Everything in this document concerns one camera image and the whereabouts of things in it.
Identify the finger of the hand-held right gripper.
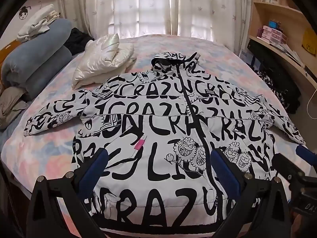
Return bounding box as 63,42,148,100
296,144,317,164
272,152,307,187

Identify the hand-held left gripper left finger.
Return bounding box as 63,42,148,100
26,147,109,238

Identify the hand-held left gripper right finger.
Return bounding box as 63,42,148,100
210,148,295,238

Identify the black white printed jacket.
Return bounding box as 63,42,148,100
23,52,306,228

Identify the white folded clothes pile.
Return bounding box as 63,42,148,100
17,4,61,42

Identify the black floral cloth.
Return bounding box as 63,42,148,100
255,69,301,114

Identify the stack of papers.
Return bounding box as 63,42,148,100
280,43,306,66

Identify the beige cloth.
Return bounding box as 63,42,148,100
0,85,32,129

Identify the cream puffer jacket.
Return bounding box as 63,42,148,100
72,33,137,90

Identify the yellow bag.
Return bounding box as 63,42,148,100
302,27,317,56

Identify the pastel patterned bed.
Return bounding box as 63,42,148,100
0,34,312,238

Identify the stack of pink storage boxes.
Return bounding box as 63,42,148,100
258,25,289,45

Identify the blue rolled duvet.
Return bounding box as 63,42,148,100
4,18,73,102

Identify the wooden bookshelf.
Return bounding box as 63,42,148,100
248,0,317,97

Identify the orange brown cloth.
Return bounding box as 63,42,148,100
0,40,21,66

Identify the white floral curtain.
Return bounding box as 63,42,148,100
56,0,253,49

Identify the white cable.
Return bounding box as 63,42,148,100
306,88,317,118

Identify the cartoon face wall sticker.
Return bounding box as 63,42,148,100
18,5,31,20

